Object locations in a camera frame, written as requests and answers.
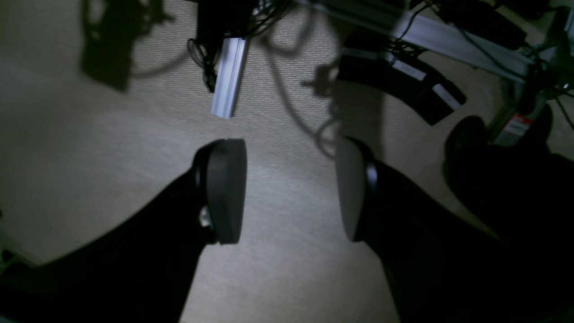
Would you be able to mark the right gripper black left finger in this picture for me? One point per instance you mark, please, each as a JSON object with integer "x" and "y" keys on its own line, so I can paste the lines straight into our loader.
{"x": 142, "y": 270}

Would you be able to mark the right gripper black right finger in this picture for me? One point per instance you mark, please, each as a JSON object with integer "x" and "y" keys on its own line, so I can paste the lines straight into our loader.
{"x": 441, "y": 269}

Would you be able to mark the aluminium extrusion rail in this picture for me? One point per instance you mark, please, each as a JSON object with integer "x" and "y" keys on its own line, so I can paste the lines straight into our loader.
{"x": 231, "y": 66}

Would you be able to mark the long aluminium frame beam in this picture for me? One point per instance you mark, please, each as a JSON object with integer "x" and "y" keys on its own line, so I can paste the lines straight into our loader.
{"x": 389, "y": 19}

